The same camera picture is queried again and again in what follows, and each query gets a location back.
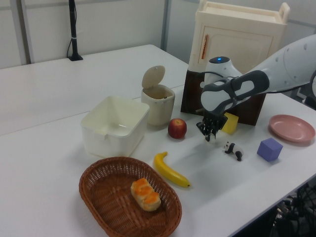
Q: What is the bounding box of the cream square plastic bin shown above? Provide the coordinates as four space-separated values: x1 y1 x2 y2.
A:
80 95 151 158

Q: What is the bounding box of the black pole stand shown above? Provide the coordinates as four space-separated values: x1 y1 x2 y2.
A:
66 0 83 62

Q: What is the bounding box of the orange glazed bread loaf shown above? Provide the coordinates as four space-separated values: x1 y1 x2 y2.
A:
130 178 161 212

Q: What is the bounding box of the black cable bundle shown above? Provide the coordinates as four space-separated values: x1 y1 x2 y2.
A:
270 182 316 237

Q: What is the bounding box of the cream plastic cabinet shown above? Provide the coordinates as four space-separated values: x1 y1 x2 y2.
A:
189 0 291 75

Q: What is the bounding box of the purple foam cube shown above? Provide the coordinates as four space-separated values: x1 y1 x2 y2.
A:
256 137 283 162

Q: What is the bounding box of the cream trash can with lid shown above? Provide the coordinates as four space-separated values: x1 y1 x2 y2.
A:
140 65 176 126

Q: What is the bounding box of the pink round plate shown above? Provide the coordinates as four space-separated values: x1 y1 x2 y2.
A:
269 114 316 144

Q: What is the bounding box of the dark brown base box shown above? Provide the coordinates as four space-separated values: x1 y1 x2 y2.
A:
180 69 267 126

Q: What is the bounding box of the yellow foam cube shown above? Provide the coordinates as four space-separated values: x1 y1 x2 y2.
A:
220 113 239 135

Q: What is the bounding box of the red apple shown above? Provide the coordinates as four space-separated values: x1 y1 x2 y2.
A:
167 118 188 139

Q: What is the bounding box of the panda toy figure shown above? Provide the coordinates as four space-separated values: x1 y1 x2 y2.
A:
221 141 244 162

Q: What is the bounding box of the brown wicker basket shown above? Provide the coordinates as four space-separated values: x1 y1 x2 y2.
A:
79 157 183 237

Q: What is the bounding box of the yellow banana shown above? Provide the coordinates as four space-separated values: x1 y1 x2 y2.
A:
153 151 192 188

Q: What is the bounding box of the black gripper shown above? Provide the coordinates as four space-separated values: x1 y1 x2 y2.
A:
196 111 228 142

